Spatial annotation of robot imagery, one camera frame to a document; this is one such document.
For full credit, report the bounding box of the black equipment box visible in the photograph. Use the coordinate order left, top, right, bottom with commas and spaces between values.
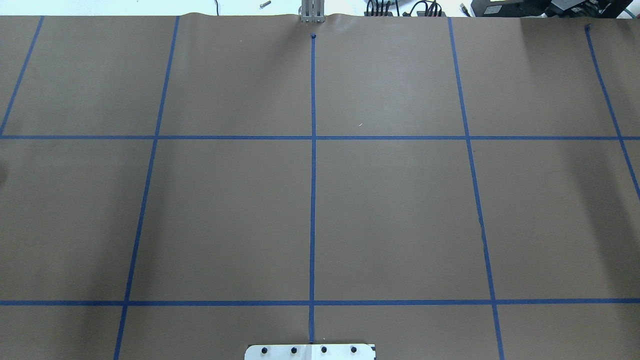
470, 0, 633, 19

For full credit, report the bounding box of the aluminium frame post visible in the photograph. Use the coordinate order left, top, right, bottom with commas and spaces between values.
299, 0, 326, 24

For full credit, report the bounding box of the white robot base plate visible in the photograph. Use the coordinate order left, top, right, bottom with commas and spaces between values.
244, 343, 377, 360

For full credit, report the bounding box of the black cable bundle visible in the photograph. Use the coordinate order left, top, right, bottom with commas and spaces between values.
364, 0, 448, 18

